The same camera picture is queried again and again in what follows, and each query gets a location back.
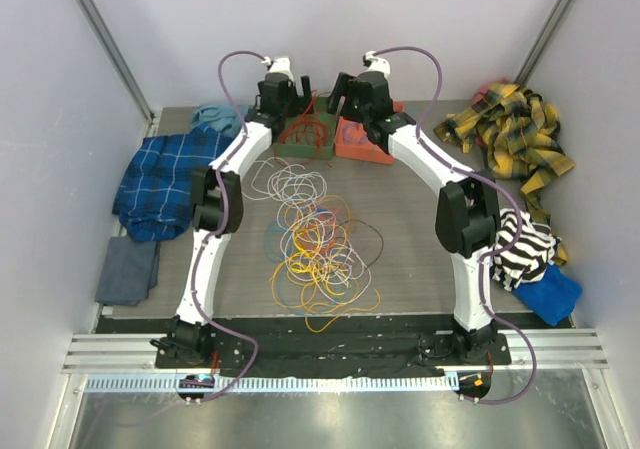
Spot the light blue cloth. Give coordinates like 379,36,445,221
190,104,250,139

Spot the orange plastic bin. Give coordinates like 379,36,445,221
334,117,395,165

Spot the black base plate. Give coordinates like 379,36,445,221
150,314,512,379

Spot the white wire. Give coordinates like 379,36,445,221
238,161,374,310

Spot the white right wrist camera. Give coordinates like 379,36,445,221
363,51,391,78

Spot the white slotted cable duct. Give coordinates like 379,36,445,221
84,373,459,394

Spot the blue plaid cloth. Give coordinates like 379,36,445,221
112,128,233,242

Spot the grey blue folded cloth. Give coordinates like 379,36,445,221
95,236,160,306

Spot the brown wire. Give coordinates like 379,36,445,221
344,218,385,270

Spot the green plastic bin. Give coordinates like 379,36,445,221
273,93,338,162

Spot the bright blue cloth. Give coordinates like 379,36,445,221
513,265,583,326

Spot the black white striped cloth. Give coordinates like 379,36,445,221
492,208,561,292

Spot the blue wire in orange bin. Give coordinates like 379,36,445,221
342,121,371,145

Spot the yellow plaid cloth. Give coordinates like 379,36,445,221
433,82,576,265

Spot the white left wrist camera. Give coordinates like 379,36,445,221
261,56,294,80

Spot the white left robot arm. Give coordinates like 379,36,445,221
151,72,312,369

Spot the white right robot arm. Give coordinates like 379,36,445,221
326,71,511,364

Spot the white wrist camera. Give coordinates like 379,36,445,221
261,56,294,80
363,51,391,78

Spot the pink cloth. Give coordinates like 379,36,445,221
470,78,511,105

